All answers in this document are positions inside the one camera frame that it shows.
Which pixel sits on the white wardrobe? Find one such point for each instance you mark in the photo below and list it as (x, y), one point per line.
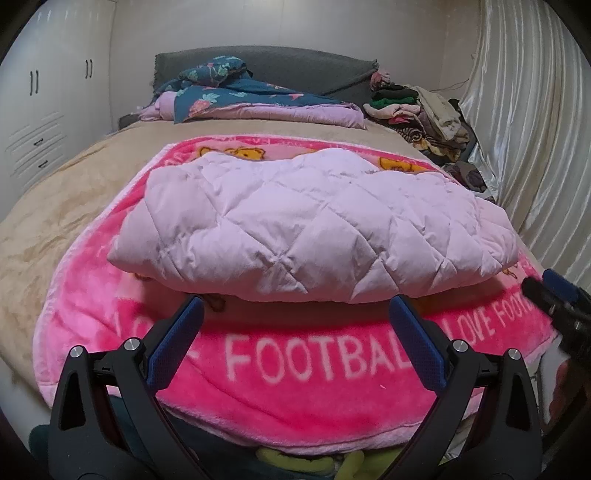
(46, 92)

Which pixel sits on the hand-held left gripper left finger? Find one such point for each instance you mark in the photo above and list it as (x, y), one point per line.
(178, 337)

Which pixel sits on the white satin curtain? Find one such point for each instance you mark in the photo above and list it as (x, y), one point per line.
(531, 115)

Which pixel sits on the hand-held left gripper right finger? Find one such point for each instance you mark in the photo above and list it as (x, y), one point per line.
(415, 341)

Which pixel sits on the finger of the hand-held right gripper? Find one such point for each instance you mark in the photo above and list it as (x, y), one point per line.
(561, 285)
(540, 295)

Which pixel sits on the pink quilted jacket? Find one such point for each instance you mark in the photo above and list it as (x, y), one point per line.
(300, 230)

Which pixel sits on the pink printed blanket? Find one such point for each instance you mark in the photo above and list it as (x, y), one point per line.
(300, 401)

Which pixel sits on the folded floral quilt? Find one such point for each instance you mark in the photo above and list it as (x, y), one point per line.
(240, 94)

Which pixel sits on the yellow-green cloth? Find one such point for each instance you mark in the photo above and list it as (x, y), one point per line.
(360, 466)

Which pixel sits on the pile of clothes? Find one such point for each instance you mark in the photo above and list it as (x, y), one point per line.
(429, 115)

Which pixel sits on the grey headboard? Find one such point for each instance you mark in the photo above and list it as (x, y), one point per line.
(300, 69)

